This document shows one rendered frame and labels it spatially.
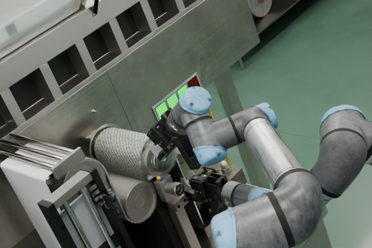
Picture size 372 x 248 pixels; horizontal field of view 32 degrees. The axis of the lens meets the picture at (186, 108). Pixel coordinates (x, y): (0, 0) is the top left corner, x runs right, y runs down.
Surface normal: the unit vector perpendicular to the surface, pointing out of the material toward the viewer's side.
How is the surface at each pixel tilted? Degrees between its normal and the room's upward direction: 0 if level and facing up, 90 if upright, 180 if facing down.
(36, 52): 90
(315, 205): 70
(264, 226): 52
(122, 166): 93
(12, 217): 90
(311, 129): 0
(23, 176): 90
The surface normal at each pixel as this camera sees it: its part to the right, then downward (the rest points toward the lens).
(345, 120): -0.02, -0.85
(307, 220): 0.47, 0.00
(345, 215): -0.33, -0.84
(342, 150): -0.15, -0.37
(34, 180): -0.65, 0.54
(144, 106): 0.69, 0.11
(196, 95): 0.32, -0.45
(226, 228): -0.25, -0.56
